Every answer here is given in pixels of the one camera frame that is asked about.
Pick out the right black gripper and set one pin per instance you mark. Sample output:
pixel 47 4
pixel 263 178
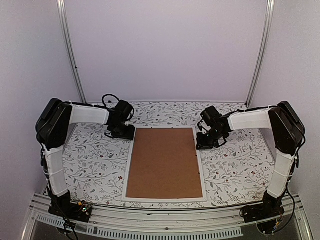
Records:
pixel 202 146

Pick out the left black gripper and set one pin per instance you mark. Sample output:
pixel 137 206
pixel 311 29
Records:
pixel 130 135

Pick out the brown frame backing board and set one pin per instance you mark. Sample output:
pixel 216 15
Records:
pixel 165 162

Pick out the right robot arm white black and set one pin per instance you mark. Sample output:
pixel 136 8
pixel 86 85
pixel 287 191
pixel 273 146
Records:
pixel 288 133

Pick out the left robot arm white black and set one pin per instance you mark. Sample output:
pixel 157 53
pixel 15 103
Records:
pixel 52 130

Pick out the floral patterned table mat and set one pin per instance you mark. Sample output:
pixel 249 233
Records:
pixel 93 167

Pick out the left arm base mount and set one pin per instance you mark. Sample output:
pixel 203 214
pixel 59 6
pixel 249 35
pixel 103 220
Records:
pixel 63 207

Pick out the front aluminium rail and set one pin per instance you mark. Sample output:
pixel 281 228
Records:
pixel 124 223

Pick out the right aluminium corner post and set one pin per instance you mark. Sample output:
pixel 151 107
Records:
pixel 268 19

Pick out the aluminium corner post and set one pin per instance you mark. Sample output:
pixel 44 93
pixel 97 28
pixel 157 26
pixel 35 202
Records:
pixel 268 19
pixel 61 7

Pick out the left aluminium corner post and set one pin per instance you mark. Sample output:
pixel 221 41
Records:
pixel 61 7

